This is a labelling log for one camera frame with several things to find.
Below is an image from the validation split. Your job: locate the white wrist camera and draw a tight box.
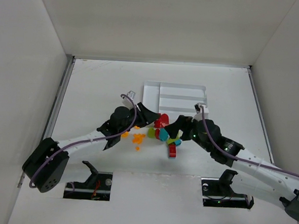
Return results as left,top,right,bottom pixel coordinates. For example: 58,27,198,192
193,102,209,121
127,91,136,100

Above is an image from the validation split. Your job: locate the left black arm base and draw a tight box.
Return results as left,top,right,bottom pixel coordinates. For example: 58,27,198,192
63,161,113,201

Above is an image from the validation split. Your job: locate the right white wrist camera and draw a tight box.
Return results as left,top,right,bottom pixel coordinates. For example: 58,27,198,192
193,102,209,121

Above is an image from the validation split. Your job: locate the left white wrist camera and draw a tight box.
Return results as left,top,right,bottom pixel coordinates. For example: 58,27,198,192
127,91,136,100

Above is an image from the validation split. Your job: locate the orange lego cluster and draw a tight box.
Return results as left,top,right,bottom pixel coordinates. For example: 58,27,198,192
132,133,146,144

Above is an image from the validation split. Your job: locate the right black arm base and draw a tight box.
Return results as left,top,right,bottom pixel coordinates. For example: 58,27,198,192
201,170,254,209

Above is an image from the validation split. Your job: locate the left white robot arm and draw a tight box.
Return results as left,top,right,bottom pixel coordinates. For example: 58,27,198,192
22,102,160,193

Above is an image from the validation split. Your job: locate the green lego brick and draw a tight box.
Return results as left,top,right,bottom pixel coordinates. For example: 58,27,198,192
166,138,180,145

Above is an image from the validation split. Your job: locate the white divided sorting tray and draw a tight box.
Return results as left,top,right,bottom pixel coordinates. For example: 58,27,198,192
142,81,209,123

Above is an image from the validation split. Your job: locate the blue lego brick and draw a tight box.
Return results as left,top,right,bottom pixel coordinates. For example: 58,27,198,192
173,138,182,146

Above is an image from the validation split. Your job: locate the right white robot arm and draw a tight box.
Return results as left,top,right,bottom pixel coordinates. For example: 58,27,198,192
165,116,299,222

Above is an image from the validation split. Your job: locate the red rectangular lego brick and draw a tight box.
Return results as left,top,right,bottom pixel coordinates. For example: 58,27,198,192
168,143,177,159

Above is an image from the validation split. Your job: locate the red flower lego piece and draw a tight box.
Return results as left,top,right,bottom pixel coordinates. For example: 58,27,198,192
154,114,169,128

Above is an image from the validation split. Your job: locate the teal cloud lego piece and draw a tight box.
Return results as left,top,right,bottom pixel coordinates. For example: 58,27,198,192
159,128,169,142

